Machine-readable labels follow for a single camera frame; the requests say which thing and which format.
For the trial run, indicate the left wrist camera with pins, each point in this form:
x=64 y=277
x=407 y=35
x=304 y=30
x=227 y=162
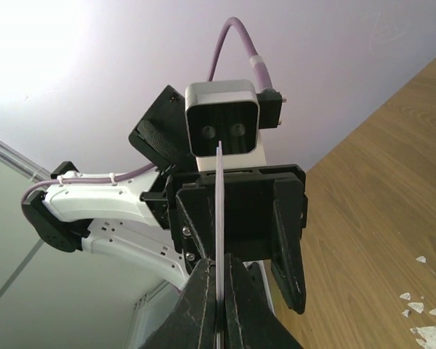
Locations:
x=229 y=115

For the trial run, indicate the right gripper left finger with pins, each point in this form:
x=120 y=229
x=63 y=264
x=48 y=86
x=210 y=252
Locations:
x=192 y=323

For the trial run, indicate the enclosure aluminium frame post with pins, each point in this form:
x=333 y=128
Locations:
x=21 y=164

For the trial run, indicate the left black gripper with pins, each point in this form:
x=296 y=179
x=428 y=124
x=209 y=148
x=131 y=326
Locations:
x=265 y=214

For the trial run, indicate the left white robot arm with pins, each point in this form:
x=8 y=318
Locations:
x=123 y=215

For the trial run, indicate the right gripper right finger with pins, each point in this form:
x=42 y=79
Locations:
x=249 y=321

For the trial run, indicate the white blossom card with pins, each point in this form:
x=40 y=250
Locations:
x=220 y=246

